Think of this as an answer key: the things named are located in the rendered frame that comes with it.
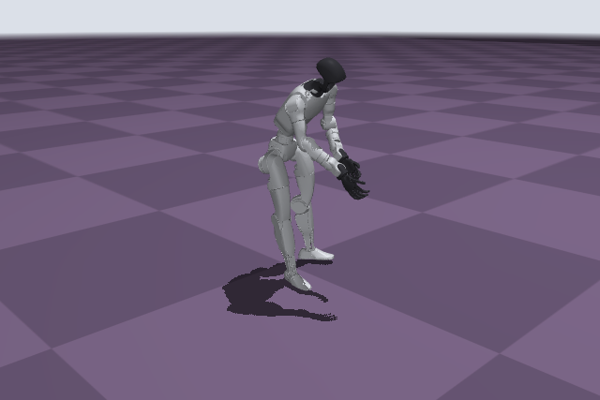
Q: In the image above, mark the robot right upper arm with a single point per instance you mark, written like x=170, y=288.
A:
x=295, y=108

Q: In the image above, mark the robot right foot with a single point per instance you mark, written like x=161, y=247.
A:
x=297, y=281

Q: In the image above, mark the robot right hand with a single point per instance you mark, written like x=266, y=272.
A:
x=350, y=184

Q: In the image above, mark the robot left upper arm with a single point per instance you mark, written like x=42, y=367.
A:
x=328, y=120

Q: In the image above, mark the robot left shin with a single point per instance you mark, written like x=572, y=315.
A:
x=305, y=224

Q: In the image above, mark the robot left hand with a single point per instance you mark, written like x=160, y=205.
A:
x=350, y=165

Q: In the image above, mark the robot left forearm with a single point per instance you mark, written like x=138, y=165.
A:
x=334, y=142

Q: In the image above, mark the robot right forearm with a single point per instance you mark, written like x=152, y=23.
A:
x=318, y=154

